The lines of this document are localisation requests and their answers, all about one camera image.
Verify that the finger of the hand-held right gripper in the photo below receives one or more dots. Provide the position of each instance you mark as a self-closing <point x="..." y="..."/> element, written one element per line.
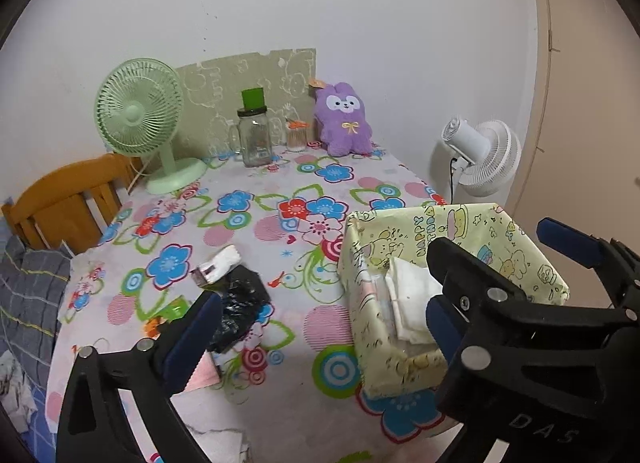
<point x="465" y="273"/>
<point x="565" y="238"/>

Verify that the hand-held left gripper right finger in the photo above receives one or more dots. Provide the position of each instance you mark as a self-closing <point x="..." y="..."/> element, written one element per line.
<point x="442" y="330"/>

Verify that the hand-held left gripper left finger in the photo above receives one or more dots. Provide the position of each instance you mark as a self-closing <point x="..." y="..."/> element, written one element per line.
<point x="192" y="338"/>

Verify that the black plastic bag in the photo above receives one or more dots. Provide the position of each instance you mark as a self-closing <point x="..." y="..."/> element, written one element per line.
<point x="242" y="298"/>

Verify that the yellow printed storage box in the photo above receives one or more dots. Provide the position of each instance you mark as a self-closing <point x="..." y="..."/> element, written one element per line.
<point x="380" y="358"/>

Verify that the green and orange small item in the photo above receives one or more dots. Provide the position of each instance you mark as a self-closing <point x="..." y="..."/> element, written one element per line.
<point x="172" y="315"/>

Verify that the pink cloth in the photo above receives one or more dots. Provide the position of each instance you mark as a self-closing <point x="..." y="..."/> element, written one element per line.
<point x="202" y="375"/>

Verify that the white folded cloth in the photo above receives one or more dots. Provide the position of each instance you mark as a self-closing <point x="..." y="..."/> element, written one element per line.
<point x="407" y="293"/>

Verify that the clear plastic packet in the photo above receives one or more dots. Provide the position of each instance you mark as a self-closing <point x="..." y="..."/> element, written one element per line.
<point x="375" y="293"/>

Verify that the white tissue packet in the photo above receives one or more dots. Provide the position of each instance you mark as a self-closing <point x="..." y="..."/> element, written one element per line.
<point x="220" y="263"/>

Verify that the white circulation fan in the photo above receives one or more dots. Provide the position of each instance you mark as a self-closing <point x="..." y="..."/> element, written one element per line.
<point x="492" y="158"/>

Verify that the floral tablecloth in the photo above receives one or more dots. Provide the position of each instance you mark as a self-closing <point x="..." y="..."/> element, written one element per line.
<point x="280" y="268"/>

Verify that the grey plaid pillow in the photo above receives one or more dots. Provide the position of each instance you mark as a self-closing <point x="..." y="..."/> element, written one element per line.
<point x="30" y="293"/>

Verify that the blue bed sheet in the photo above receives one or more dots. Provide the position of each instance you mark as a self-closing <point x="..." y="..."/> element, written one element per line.
<point x="37" y="408"/>

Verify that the white crumpled cloth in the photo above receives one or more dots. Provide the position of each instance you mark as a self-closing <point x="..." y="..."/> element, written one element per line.
<point x="12" y="388"/>

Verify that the purple plush bunny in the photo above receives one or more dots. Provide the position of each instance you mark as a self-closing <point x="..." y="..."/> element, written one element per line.
<point x="345" y="128"/>

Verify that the wooden bed headboard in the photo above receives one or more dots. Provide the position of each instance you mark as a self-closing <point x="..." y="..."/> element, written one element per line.
<point x="55" y="203"/>

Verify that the glass jar mug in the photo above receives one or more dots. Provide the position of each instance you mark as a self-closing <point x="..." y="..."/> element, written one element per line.
<point x="255" y="140"/>

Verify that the cotton swab container orange lid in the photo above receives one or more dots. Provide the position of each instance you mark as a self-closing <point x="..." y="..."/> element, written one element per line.
<point x="295" y="138"/>

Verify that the green desk fan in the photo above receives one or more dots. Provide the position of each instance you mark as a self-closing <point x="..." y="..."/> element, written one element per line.
<point x="135" y="110"/>

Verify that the green cup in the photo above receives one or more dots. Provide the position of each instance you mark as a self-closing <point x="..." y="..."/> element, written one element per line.
<point x="254" y="99"/>

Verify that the beige printed wall sheet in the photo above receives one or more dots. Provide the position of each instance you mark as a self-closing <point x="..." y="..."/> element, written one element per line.
<point x="215" y="88"/>

